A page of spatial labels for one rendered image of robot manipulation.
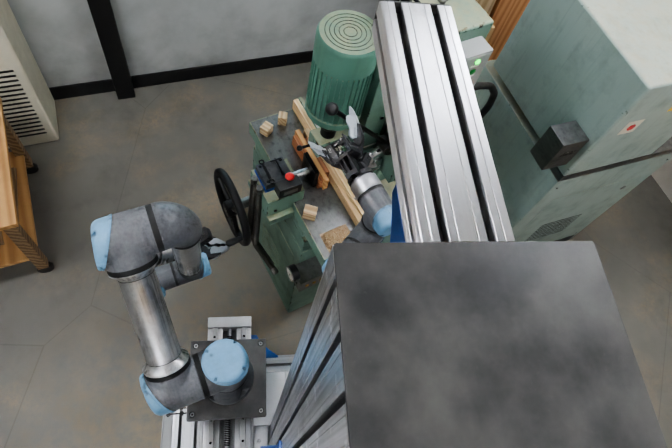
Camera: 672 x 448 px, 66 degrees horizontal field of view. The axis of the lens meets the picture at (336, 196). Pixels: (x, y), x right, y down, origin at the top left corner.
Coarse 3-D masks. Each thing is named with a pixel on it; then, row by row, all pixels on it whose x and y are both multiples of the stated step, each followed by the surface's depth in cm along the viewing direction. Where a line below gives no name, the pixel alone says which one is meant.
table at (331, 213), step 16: (288, 112) 194; (256, 128) 188; (288, 128) 190; (256, 144) 191; (272, 144) 186; (288, 144) 187; (288, 160) 183; (304, 176) 181; (304, 192) 178; (320, 192) 179; (288, 208) 177; (320, 208) 175; (336, 208) 176; (304, 224) 172; (320, 224) 172; (336, 224) 173; (352, 224) 174; (320, 240) 169; (320, 256) 168
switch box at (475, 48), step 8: (472, 40) 143; (480, 40) 143; (464, 48) 141; (472, 48) 141; (480, 48) 142; (488, 48) 142; (472, 56) 140; (480, 56) 141; (488, 56) 143; (472, 64) 143; (480, 64) 145; (480, 72) 149; (472, 80) 151
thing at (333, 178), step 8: (304, 136) 188; (328, 168) 179; (328, 176) 181; (336, 176) 178; (336, 184) 177; (336, 192) 179; (344, 192) 175; (344, 200) 175; (352, 208) 173; (352, 216) 174; (360, 216) 172
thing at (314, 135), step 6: (312, 132) 170; (318, 132) 170; (336, 132) 171; (342, 132) 172; (312, 138) 170; (318, 138) 169; (324, 138) 169; (336, 138) 170; (348, 138) 173; (318, 144) 168; (324, 144) 168; (312, 150) 174; (318, 156) 173
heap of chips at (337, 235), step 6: (336, 228) 171; (342, 228) 171; (324, 234) 170; (330, 234) 169; (336, 234) 169; (342, 234) 170; (348, 234) 171; (324, 240) 169; (330, 240) 168; (336, 240) 168; (342, 240) 169; (330, 246) 168
